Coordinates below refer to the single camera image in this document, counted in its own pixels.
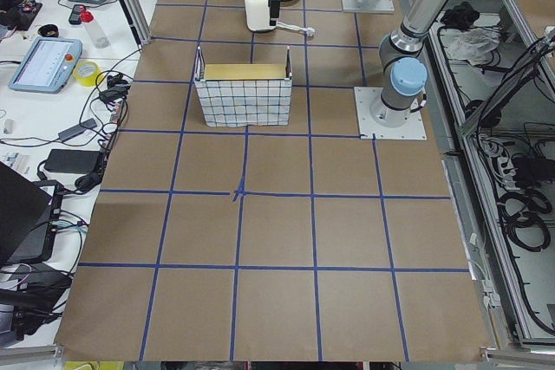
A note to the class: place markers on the white two-slot toaster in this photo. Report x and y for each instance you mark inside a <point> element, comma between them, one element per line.
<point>258,16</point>

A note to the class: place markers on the clear bottle red cap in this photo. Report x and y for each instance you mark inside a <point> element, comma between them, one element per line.
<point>94,30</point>

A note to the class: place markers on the yellow tape roll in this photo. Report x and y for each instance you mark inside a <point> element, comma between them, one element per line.
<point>87,74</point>

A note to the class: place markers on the black power adapter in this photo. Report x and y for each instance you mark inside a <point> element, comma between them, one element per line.
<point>72,161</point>

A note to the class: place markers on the wire basket with wood panels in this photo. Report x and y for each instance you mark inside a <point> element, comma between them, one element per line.
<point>244,94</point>

